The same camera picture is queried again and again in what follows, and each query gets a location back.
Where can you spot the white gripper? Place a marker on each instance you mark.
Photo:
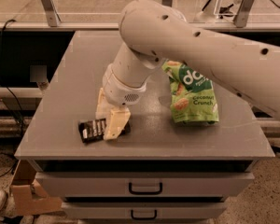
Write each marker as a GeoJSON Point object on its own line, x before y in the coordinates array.
{"type": "Point", "coordinates": [118, 92]}

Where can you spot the dark chocolate rxbar wrapper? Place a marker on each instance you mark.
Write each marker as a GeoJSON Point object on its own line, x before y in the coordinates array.
{"type": "Point", "coordinates": [92, 130]}

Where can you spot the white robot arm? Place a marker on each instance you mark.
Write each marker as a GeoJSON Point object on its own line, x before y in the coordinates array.
{"type": "Point", "coordinates": [153, 33]}

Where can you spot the clear plastic water bottle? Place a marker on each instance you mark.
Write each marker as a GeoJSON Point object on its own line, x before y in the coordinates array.
{"type": "Point", "coordinates": [43, 85]}

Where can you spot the grey drawer cabinet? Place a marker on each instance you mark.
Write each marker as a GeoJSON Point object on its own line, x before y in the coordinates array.
{"type": "Point", "coordinates": [155, 144]}

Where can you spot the green coconut crunch snack bag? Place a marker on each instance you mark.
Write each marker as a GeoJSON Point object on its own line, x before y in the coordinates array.
{"type": "Point", "coordinates": [193, 96]}

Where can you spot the upper grey drawer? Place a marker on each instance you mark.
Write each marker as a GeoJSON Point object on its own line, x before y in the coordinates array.
{"type": "Point", "coordinates": [79, 184]}

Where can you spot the grey drawer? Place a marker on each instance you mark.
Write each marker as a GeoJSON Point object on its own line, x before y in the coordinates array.
{"type": "Point", "coordinates": [79, 184]}
{"type": "Point", "coordinates": [122, 210]}

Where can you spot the lower grey drawer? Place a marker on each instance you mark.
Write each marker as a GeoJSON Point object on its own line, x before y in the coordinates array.
{"type": "Point", "coordinates": [122, 210]}

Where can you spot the cardboard box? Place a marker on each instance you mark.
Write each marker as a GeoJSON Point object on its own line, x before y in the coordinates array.
{"type": "Point", "coordinates": [29, 197]}

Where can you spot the black upper drawer handle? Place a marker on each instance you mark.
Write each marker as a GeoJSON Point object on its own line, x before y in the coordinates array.
{"type": "Point", "coordinates": [145, 190]}

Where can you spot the black drawer handle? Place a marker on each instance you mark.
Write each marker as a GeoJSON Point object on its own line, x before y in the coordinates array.
{"type": "Point", "coordinates": [143, 214]}
{"type": "Point", "coordinates": [145, 190]}

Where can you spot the black lower drawer handle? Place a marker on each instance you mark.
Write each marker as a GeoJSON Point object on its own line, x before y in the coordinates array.
{"type": "Point", "coordinates": [143, 214]}

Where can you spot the left metal rail bracket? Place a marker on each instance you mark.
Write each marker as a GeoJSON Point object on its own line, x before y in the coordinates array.
{"type": "Point", "coordinates": [52, 16]}

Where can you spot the right metal rail bracket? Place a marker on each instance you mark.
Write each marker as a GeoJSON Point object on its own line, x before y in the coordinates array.
{"type": "Point", "coordinates": [241, 18]}

